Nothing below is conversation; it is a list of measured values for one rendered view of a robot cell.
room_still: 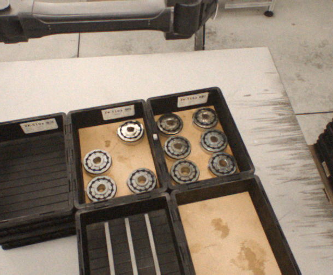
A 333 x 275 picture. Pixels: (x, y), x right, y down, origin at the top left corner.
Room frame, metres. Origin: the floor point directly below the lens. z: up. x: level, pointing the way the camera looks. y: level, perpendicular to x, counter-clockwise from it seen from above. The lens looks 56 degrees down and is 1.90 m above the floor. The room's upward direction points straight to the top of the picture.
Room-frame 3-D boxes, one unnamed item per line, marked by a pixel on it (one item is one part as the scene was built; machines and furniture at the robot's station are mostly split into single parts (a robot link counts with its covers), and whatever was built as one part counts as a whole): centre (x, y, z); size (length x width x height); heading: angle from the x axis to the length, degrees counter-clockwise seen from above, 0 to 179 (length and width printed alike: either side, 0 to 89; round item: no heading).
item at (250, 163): (0.68, -0.13, 0.92); 0.40 x 0.30 x 0.02; 12
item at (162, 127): (0.77, -0.04, 0.86); 0.10 x 0.10 x 0.01
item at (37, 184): (0.55, 0.45, 0.87); 0.40 x 0.30 x 0.11; 12
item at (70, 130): (0.62, 0.16, 0.92); 0.40 x 0.30 x 0.02; 12
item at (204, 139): (0.70, -0.21, 0.86); 0.10 x 0.10 x 0.01
